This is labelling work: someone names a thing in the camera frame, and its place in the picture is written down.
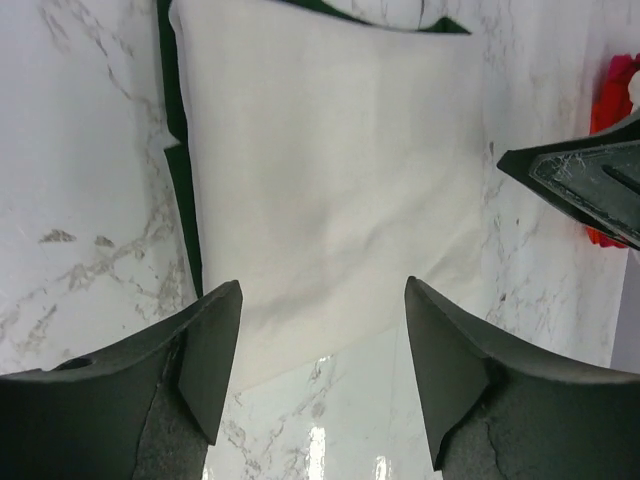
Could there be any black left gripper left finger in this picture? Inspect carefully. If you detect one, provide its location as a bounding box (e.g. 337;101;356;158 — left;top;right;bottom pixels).
1;281;243;479

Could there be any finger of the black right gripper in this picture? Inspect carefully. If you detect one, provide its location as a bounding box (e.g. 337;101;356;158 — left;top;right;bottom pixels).
497;112;639;250

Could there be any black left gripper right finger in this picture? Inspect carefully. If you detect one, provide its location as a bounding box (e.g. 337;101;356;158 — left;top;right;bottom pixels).
405;277;639;479

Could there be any white and green t shirt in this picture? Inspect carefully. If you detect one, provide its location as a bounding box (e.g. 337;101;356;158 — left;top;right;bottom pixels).
169;1;484;391

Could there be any folded red t shirt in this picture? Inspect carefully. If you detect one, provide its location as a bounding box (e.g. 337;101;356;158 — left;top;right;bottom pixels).
584;53;640;249

